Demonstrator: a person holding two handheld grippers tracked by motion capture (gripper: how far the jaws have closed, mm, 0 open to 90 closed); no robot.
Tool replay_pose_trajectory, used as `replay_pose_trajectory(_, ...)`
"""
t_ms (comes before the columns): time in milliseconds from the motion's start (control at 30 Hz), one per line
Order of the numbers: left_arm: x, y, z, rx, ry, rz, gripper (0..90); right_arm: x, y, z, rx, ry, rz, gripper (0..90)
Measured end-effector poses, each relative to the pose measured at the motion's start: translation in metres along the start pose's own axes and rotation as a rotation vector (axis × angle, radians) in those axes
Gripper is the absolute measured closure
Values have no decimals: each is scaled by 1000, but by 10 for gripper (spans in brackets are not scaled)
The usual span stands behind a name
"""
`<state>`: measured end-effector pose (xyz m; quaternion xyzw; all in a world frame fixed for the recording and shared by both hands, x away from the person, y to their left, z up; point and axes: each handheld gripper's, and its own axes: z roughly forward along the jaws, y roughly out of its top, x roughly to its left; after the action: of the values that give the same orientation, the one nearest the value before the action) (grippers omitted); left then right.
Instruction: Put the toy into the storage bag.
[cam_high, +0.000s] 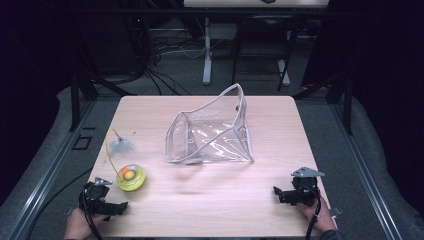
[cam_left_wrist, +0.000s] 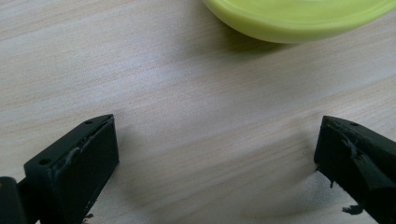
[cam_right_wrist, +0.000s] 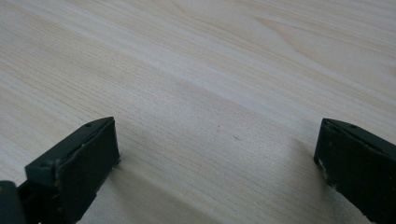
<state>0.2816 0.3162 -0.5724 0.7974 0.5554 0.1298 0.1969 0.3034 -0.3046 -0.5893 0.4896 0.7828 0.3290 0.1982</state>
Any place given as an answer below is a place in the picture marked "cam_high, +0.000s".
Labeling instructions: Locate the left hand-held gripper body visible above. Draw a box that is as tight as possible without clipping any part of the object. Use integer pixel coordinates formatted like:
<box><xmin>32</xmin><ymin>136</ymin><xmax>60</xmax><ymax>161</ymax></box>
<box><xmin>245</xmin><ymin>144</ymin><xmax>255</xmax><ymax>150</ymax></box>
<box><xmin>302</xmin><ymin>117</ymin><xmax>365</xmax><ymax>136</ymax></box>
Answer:
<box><xmin>78</xmin><ymin>176</ymin><xmax>114</xmax><ymax>221</ymax></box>

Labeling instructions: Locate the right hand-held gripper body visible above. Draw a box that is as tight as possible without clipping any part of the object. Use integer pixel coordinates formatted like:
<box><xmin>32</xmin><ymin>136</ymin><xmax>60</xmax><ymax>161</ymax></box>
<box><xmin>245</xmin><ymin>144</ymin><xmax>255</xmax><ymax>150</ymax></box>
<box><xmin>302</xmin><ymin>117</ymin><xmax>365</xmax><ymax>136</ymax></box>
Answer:
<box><xmin>290</xmin><ymin>166</ymin><xmax>326</xmax><ymax>207</ymax></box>

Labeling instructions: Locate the yellow cat toy with feather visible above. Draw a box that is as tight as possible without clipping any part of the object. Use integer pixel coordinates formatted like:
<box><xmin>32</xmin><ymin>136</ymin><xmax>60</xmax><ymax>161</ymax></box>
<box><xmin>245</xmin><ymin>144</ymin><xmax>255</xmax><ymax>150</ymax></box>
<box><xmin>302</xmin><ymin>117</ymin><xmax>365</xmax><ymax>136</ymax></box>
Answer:
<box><xmin>104</xmin><ymin>128</ymin><xmax>147</xmax><ymax>193</ymax></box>

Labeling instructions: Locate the clear plastic bag grey trim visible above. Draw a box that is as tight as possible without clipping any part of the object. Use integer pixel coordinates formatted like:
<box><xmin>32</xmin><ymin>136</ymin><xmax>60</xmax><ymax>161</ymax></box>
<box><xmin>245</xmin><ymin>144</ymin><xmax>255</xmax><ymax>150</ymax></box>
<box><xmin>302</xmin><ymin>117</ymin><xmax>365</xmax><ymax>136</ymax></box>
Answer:
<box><xmin>164</xmin><ymin>83</ymin><xmax>255</xmax><ymax>165</ymax></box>

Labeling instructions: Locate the person's left hand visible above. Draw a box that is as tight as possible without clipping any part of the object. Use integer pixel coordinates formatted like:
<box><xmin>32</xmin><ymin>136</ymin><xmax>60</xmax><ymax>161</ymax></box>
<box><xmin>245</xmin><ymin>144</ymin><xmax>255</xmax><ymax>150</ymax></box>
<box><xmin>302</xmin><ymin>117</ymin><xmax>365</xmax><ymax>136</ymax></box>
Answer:
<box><xmin>63</xmin><ymin>207</ymin><xmax>109</xmax><ymax>240</ymax></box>

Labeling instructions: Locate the black metal stand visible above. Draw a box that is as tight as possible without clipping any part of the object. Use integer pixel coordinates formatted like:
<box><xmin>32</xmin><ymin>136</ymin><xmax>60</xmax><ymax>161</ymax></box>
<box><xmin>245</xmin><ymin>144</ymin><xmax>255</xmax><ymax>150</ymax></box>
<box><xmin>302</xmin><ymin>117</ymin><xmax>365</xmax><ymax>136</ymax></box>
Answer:
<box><xmin>67</xmin><ymin>70</ymin><xmax>138</xmax><ymax>133</ymax></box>
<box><xmin>292</xmin><ymin>70</ymin><xmax>355</xmax><ymax>136</ymax></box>

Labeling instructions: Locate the white desk leg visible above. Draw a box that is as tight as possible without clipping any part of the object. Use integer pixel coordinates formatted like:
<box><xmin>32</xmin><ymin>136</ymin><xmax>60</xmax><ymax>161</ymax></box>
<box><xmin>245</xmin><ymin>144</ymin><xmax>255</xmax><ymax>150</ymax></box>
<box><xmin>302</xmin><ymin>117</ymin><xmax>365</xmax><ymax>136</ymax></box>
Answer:
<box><xmin>202</xmin><ymin>17</ymin><xmax>215</xmax><ymax>86</ymax></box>
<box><xmin>277</xmin><ymin>31</ymin><xmax>291</xmax><ymax>87</ymax></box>

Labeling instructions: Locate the black chair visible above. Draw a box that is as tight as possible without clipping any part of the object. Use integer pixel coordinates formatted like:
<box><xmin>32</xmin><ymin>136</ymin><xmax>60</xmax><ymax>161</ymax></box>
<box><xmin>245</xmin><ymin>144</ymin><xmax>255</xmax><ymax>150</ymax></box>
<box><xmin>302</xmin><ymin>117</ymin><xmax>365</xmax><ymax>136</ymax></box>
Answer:
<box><xmin>231</xmin><ymin>14</ymin><xmax>302</xmax><ymax>93</ymax></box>

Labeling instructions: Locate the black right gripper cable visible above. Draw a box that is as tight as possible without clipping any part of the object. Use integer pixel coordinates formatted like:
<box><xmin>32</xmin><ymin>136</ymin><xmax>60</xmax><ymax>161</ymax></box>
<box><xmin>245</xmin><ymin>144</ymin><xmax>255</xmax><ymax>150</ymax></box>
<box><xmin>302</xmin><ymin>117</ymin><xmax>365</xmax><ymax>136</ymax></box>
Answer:
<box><xmin>304</xmin><ymin>184</ymin><xmax>323</xmax><ymax>240</ymax></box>

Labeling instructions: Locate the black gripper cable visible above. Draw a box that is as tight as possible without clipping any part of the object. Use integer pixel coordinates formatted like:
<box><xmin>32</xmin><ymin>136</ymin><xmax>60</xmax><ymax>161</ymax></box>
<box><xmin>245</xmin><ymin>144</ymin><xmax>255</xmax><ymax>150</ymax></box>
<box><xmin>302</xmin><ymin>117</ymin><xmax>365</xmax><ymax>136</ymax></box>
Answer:
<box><xmin>304</xmin><ymin>184</ymin><xmax>323</xmax><ymax>240</ymax></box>
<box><xmin>79</xmin><ymin>189</ymin><xmax>105</xmax><ymax>240</ymax></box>

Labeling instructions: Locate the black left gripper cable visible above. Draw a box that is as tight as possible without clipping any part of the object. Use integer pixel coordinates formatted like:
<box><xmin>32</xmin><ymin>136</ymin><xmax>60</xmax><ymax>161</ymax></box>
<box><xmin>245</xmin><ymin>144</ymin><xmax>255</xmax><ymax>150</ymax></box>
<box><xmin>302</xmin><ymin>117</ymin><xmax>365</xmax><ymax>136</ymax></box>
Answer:
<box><xmin>79</xmin><ymin>189</ymin><xmax>105</xmax><ymax>240</ymax></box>

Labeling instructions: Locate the black cable on floor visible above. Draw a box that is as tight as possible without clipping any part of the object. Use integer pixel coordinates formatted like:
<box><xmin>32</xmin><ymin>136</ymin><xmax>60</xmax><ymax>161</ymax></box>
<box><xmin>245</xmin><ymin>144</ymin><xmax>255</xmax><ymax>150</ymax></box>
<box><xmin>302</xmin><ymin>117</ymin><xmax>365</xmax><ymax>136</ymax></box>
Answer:
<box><xmin>25</xmin><ymin>167</ymin><xmax>94</xmax><ymax>240</ymax></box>

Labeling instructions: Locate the aluminium rail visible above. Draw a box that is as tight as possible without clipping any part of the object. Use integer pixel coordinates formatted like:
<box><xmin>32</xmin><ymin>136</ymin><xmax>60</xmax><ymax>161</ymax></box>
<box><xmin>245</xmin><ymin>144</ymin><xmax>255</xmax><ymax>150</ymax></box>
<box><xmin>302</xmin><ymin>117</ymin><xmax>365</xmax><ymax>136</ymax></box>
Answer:
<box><xmin>6</xmin><ymin>99</ymin><xmax>98</xmax><ymax>240</ymax></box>
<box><xmin>327</xmin><ymin>99</ymin><xmax>405</xmax><ymax>240</ymax></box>

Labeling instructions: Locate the bundle of black floor cables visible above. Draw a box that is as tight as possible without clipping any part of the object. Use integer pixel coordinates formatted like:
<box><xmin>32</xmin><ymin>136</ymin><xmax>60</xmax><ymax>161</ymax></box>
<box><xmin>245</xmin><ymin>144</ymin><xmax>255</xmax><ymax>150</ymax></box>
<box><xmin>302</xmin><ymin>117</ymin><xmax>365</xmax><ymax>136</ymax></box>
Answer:
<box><xmin>141</xmin><ymin>29</ymin><xmax>208</xmax><ymax>97</ymax></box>

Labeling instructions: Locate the white floor cable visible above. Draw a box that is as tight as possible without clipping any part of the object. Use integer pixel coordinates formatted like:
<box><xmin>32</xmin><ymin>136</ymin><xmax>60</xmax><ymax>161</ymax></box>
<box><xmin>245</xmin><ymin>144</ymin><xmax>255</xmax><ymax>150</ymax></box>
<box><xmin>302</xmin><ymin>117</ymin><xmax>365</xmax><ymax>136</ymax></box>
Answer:
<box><xmin>159</xmin><ymin>39</ymin><xmax>225</xmax><ymax>60</ymax></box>

